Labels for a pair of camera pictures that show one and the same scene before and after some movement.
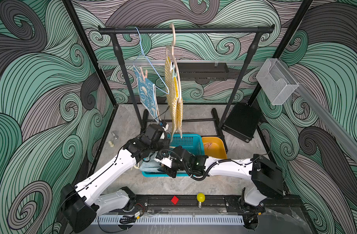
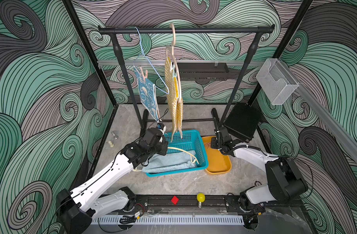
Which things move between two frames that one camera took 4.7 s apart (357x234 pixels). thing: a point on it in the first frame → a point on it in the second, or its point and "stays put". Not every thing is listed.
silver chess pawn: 115,137 stays put
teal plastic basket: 192,143 stays put
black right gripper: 168,170 → 212,143
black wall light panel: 203,72 stays put
